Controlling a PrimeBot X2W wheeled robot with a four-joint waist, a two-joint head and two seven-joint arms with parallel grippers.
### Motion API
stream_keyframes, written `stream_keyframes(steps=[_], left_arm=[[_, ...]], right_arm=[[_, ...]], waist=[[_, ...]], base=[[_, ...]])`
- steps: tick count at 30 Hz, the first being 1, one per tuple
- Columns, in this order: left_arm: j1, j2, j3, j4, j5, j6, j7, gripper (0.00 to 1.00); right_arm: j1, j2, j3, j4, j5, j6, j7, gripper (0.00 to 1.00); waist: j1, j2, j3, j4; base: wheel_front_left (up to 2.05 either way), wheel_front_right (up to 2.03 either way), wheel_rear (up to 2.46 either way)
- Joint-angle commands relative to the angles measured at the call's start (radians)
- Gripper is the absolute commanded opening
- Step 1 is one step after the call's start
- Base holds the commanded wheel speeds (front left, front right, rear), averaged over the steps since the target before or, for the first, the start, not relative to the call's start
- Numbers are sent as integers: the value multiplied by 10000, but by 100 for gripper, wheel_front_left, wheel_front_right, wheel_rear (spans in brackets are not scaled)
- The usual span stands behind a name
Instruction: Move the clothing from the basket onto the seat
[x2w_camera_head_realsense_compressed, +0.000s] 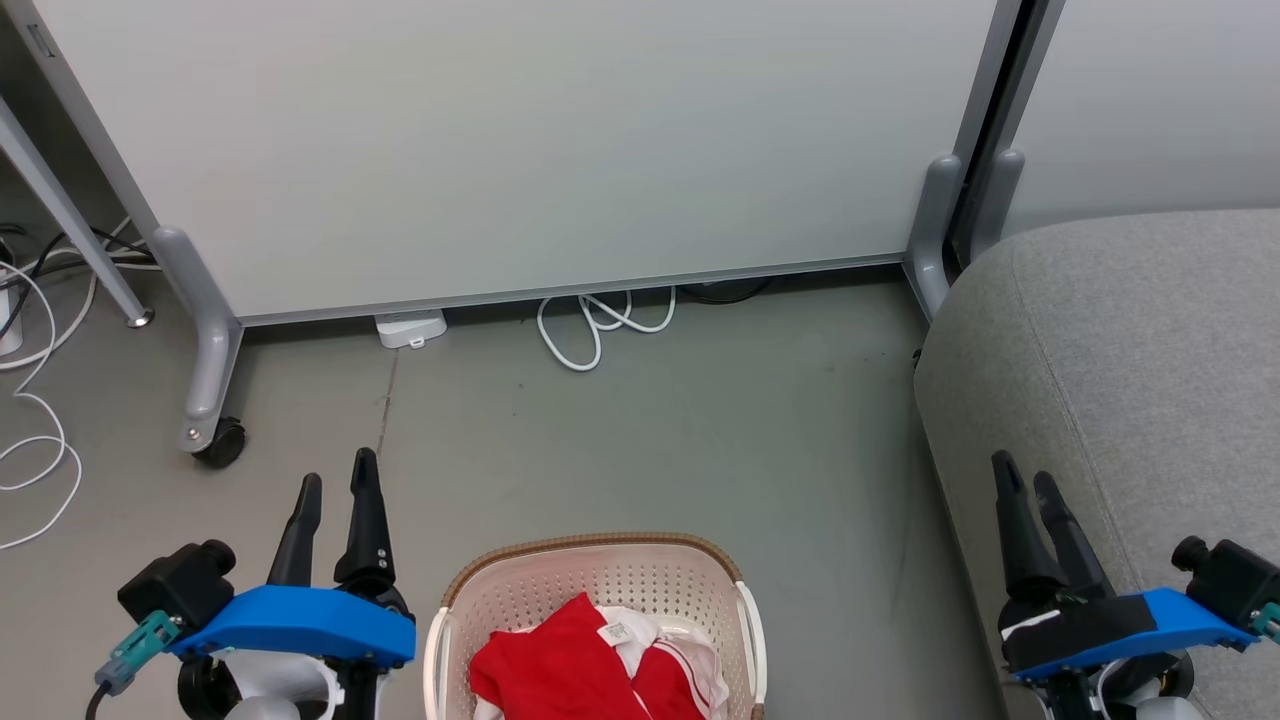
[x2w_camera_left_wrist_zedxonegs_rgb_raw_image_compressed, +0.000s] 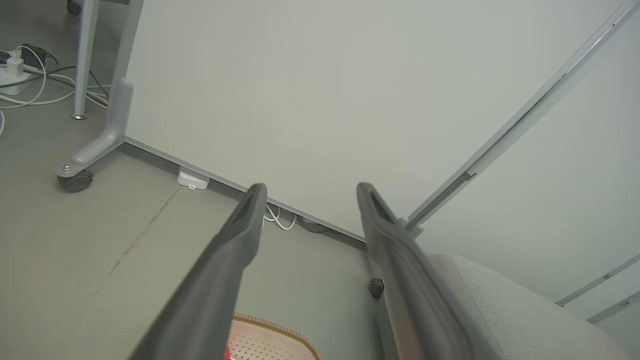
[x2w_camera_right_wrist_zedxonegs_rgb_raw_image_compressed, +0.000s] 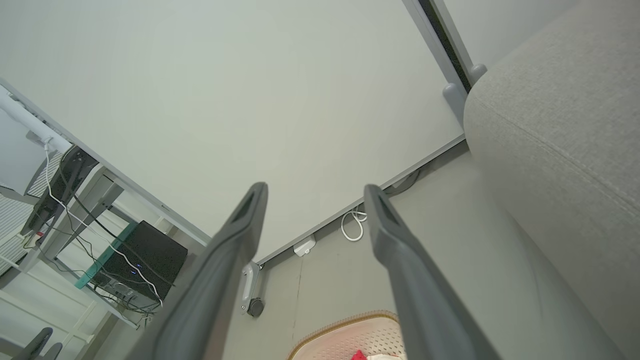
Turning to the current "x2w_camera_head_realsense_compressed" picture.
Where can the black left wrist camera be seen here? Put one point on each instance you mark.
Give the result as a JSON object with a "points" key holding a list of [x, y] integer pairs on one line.
{"points": [[180, 588]]}

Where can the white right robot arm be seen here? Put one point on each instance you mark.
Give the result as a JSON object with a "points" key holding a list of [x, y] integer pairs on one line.
{"points": [[1160, 705]]}

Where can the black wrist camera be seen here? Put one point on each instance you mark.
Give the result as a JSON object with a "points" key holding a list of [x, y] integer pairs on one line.
{"points": [[1235, 582], [180, 588]]}

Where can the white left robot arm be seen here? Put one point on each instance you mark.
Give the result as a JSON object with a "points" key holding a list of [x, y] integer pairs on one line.
{"points": [[270, 688]]}

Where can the white cylindrical adapter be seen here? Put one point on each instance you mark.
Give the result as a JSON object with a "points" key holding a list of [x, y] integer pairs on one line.
{"points": [[8, 325]]}

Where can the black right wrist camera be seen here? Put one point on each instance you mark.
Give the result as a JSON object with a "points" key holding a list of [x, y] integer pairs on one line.
{"points": [[1235, 582]]}

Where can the red shorts with white stripes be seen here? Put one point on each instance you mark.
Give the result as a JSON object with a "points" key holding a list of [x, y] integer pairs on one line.
{"points": [[550, 665]]}

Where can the grey fabric sofa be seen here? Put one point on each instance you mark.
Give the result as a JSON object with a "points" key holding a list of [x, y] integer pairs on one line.
{"points": [[1150, 350]]}

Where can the large white partition panel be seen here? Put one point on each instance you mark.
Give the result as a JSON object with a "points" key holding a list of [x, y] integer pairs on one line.
{"points": [[550, 150]]}

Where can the cream perforated laundry basket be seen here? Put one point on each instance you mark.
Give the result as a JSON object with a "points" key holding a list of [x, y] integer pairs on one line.
{"points": [[600, 572]]}

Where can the white power adapter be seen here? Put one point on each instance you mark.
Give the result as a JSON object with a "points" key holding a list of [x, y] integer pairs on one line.
{"points": [[410, 327]]}

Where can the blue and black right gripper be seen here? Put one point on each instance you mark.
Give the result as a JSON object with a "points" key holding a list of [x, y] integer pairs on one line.
{"points": [[1110, 625]]}

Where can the grey partition leg with caster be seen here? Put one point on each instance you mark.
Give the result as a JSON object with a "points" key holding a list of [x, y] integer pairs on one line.
{"points": [[205, 340]]}

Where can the grey slanted metal stand leg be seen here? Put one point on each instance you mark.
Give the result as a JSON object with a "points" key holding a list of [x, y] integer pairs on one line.
{"points": [[70, 215]]}

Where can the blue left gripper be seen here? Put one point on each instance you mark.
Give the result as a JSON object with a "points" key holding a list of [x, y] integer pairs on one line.
{"points": [[300, 622]]}

